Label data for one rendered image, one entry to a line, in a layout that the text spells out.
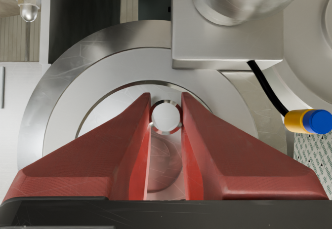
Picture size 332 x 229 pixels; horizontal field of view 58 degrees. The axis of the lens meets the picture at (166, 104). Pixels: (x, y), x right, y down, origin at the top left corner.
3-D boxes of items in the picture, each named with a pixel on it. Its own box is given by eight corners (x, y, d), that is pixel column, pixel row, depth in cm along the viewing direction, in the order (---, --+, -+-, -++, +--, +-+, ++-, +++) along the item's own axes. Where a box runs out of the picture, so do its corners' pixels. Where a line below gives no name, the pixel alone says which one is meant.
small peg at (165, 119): (151, 138, 12) (145, 102, 12) (154, 134, 14) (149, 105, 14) (186, 132, 12) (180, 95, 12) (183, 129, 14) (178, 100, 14)
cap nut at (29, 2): (35, -10, 48) (34, 18, 48) (44, -1, 52) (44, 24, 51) (12, -10, 48) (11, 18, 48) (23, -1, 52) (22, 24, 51)
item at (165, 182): (45, 200, 14) (108, 56, 15) (60, 189, 16) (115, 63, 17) (190, 263, 14) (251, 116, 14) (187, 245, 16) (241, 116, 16)
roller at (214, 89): (268, 55, 16) (252, 277, 15) (206, 93, 42) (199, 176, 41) (53, 37, 16) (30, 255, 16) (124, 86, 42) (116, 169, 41)
